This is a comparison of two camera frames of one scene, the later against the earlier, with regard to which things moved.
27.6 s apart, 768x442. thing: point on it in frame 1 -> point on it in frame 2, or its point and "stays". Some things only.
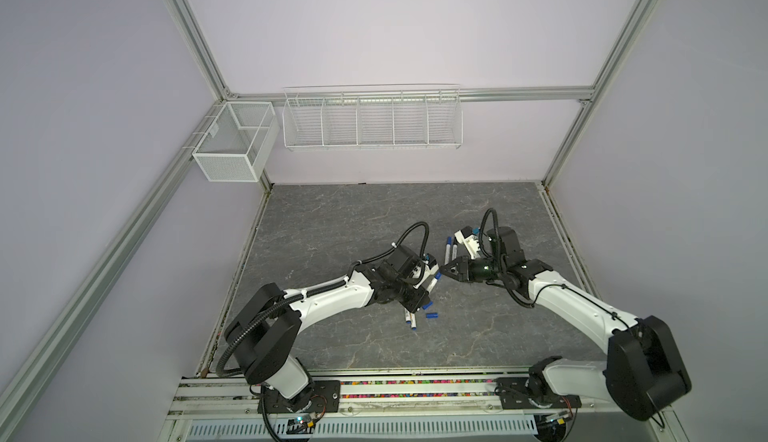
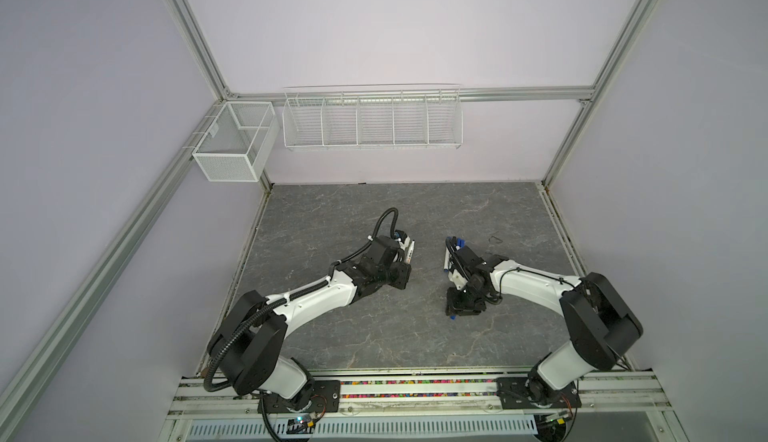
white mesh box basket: [238, 142] stays
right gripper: [462, 265] -> [454, 307]
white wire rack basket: [374, 116] stays
